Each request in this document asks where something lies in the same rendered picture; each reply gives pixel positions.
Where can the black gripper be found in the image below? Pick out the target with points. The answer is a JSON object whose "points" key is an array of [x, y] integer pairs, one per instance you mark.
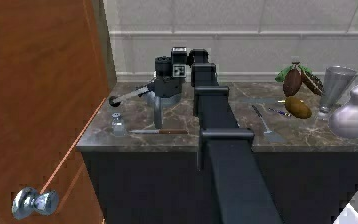
{"points": [[167, 85]]}

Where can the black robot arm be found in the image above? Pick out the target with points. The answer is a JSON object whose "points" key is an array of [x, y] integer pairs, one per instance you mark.
{"points": [[233, 173]]}

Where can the glass salt shaker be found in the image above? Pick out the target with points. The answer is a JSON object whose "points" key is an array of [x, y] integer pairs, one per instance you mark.
{"points": [[118, 126]]}

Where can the dark marble topped cabinet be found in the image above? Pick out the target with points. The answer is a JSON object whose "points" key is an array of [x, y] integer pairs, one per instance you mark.
{"points": [[137, 180]]}

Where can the brown wooden door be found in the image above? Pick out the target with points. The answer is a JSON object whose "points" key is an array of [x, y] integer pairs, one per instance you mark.
{"points": [[37, 93]]}

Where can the grey metal spatula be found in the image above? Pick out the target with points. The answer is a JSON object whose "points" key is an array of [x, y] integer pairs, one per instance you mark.
{"points": [[265, 124]]}

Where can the blue pen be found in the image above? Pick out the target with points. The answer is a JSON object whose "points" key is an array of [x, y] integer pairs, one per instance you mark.
{"points": [[280, 112]]}

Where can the silver door knob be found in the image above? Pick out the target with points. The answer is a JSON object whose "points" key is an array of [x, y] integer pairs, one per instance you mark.
{"points": [[33, 202]]}

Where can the brown and green plant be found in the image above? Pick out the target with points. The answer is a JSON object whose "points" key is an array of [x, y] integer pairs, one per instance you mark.
{"points": [[292, 81]]}

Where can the brown potato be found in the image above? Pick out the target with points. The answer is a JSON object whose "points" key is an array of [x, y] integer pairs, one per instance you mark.
{"points": [[298, 107]]}

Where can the clear glass cup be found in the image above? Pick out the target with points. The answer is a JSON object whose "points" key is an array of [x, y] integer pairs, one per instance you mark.
{"points": [[335, 85]]}

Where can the silver round kettle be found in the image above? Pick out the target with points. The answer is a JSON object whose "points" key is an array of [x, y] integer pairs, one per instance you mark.
{"points": [[353, 115]]}

